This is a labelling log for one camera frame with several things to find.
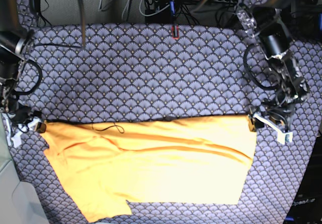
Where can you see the red clip marker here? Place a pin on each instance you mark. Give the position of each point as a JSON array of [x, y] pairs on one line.
[[175, 32]]

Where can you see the black OpenArm box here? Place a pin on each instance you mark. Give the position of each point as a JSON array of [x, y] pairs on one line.
[[306, 207]]

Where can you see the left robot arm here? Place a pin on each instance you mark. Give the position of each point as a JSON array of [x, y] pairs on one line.
[[264, 24]]

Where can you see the blue fan-patterned tablecloth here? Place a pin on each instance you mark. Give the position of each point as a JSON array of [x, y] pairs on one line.
[[139, 72]]

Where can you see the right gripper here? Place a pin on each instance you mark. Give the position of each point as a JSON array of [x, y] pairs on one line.
[[18, 116]]

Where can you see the yellow T-shirt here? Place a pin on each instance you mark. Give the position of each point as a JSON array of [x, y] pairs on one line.
[[103, 167]]

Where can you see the white plastic bin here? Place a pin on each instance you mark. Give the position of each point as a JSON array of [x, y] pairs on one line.
[[19, 200]]

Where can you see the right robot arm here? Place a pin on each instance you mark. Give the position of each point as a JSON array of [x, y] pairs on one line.
[[16, 43]]

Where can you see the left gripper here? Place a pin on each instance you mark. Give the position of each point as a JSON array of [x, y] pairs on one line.
[[280, 109]]

